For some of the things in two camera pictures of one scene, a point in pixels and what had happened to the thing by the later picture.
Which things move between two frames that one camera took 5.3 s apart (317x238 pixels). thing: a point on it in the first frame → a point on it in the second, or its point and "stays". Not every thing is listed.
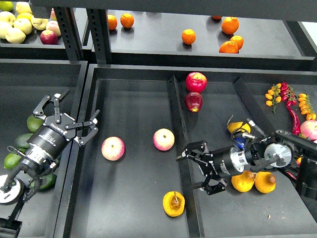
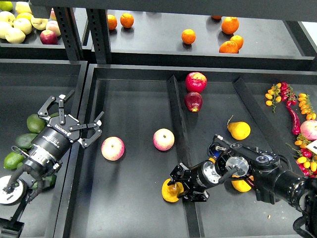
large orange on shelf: x=230 y=25 stays
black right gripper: x=217 y=165 → x=197 y=179
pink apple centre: x=163 y=139 stays
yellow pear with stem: x=173 y=203 → x=170 y=193
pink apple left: x=113 y=148 stays
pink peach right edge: x=308 y=129 stays
